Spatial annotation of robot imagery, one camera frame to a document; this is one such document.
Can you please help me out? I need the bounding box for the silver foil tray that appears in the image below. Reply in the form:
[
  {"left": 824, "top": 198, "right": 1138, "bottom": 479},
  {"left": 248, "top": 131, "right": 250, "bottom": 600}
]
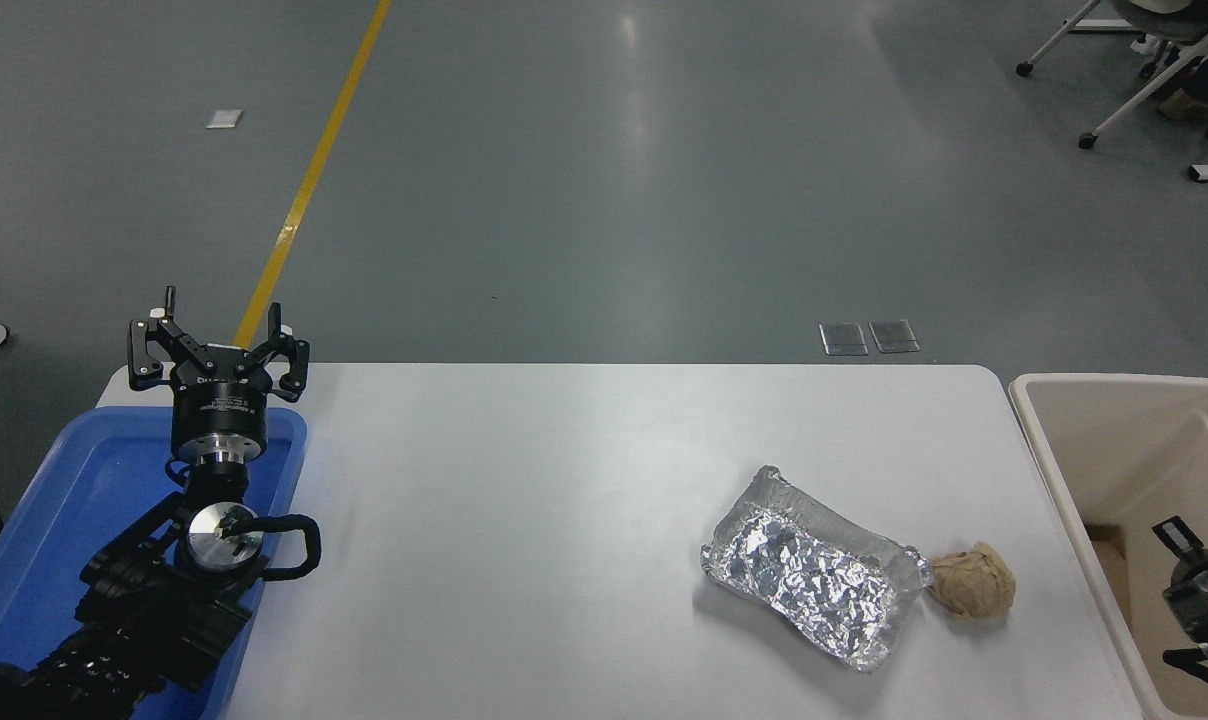
[{"left": 701, "top": 465, "right": 935, "bottom": 673}]

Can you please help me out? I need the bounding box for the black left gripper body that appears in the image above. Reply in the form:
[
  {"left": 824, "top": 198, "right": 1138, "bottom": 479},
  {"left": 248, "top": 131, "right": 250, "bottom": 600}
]
[{"left": 171, "top": 345, "right": 270, "bottom": 453}]

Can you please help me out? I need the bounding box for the silver floor plate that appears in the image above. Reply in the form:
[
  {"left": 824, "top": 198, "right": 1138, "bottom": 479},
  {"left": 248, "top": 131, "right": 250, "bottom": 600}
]
[
  {"left": 819, "top": 322, "right": 869, "bottom": 357},
  {"left": 868, "top": 319, "right": 921, "bottom": 355}
]

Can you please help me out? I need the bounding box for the crumpled tan paper ball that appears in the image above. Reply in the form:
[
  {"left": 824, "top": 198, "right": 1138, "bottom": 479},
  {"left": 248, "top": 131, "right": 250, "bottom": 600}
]
[{"left": 926, "top": 541, "right": 1017, "bottom": 620}]

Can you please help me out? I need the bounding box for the blue plastic tray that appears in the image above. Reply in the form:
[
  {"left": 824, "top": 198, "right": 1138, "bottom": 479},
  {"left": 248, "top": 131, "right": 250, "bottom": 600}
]
[{"left": 0, "top": 405, "right": 309, "bottom": 720}]

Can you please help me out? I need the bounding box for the white frame wheeled chair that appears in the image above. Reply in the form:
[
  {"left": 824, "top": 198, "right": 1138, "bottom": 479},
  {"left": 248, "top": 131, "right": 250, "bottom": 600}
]
[{"left": 1014, "top": 0, "right": 1208, "bottom": 152}]

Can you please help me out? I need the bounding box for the large pale plastic bin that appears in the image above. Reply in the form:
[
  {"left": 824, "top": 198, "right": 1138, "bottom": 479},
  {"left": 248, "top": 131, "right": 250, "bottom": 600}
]
[{"left": 1008, "top": 373, "right": 1208, "bottom": 720}]

